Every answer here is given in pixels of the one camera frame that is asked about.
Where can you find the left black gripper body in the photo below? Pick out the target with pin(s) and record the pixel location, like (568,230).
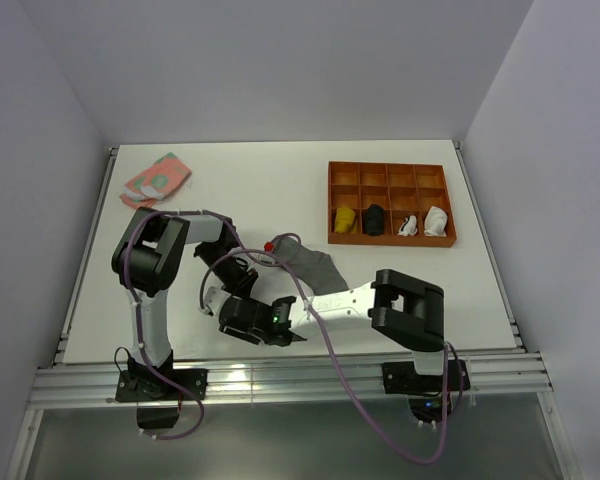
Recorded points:
(232,276)

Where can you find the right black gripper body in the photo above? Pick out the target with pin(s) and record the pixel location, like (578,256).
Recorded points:
(250,335)

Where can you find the grey sock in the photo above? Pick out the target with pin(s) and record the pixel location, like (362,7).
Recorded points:
(314,268)

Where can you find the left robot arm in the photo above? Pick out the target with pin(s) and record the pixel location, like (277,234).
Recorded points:
(147,261)

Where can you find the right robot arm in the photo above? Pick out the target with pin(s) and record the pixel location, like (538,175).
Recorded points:
(404,309)

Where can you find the pink green patterned socks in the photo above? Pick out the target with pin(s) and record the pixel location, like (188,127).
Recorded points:
(156,183)

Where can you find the yellow rolled sock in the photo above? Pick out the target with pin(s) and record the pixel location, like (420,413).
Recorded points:
(344,220)

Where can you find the orange compartment tray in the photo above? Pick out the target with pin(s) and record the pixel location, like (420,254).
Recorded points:
(401,189)

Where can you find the white black rolled sock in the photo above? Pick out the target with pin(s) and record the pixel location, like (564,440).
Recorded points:
(409,227)

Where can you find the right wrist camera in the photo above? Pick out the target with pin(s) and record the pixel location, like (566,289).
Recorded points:
(213,301)

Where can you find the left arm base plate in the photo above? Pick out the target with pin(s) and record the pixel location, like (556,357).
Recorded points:
(146,387)

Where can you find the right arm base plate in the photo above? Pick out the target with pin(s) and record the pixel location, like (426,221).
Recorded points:
(401,378)

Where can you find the aluminium frame rail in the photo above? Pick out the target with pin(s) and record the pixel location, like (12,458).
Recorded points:
(281,380)

